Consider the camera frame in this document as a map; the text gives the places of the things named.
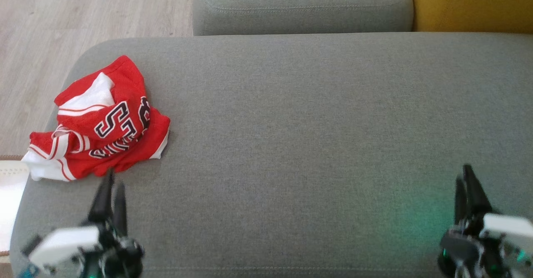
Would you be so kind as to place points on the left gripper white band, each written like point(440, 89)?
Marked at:
point(62, 242)

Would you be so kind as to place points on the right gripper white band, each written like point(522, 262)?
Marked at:
point(504, 228)

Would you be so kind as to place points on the red basketball jersey white sleeves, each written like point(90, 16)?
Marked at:
point(116, 103)

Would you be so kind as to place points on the white basket with brown trim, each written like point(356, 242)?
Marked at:
point(10, 203)

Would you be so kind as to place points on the grey fabric sofa seat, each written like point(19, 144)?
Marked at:
point(300, 144)

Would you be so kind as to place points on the mustard yellow sofa cushion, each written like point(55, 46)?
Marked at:
point(474, 3)

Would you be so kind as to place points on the grey sofa back cushion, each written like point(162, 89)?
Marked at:
point(300, 3)

